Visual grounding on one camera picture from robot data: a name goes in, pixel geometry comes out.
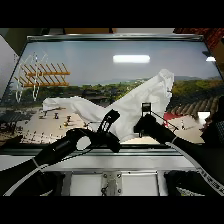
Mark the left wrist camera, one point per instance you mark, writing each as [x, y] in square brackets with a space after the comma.
[108, 120]

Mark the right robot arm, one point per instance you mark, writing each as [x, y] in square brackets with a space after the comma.
[196, 156]

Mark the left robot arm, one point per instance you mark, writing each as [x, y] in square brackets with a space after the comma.
[53, 150]

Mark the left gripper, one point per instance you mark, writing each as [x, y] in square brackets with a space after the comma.
[110, 141]

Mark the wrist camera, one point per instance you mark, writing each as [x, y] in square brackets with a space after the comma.
[108, 120]
[146, 109]

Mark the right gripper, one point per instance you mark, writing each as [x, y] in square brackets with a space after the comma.
[146, 126]

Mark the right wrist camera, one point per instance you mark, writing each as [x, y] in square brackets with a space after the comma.
[146, 109]

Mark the orange wooden hanger rack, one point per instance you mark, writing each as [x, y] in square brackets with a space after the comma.
[46, 74]

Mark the white clothes hanger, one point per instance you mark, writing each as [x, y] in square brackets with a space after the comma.
[19, 83]
[36, 76]

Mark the silver frame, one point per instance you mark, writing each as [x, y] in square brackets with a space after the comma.
[133, 160]

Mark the white long-sleeved shirt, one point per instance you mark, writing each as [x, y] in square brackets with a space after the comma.
[133, 100]

